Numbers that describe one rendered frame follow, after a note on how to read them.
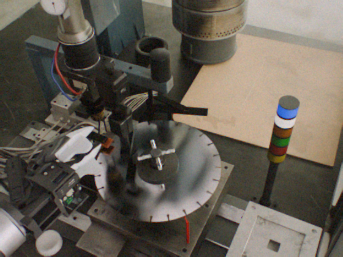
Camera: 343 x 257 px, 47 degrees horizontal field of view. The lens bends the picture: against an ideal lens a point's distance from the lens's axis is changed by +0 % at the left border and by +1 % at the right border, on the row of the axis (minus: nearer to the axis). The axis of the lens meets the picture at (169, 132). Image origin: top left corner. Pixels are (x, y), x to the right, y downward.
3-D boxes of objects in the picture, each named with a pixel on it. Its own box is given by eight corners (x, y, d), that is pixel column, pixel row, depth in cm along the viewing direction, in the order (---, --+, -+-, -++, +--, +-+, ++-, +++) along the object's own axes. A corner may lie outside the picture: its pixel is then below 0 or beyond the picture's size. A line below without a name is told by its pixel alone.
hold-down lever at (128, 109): (144, 103, 84) (143, 93, 82) (129, 122, 80) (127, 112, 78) (113, 92, 86) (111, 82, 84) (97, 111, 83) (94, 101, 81)
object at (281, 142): (291, 136, 97) (294, 128, 94) (286, 149, 94) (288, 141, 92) (273, 131, 98) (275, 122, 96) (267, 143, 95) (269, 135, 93)
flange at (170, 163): (133, 182, 100) (132, 176, 98) (139, 148, 107) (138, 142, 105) (177, 183, 99) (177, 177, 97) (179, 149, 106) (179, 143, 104)
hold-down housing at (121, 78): (137, 130, 95) (126, 63, 80) (124, 142, 92) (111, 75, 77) (119, 121, 97) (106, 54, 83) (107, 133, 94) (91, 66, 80)
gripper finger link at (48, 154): (79, 148, 72) (46, 185, 69) (72, 145, 73) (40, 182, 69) (67, 133, 69) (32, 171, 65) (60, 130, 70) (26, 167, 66)
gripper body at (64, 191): (92, 194, 70) (40, 248, 63) (60, 177, 74) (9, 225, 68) (78, 165, 65) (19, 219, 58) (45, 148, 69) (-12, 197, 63)
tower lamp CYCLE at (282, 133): (294, 127, 94) (296, 119, 92) (288, 140, 92) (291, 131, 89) (275, 122, 96) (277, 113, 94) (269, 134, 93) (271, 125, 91)
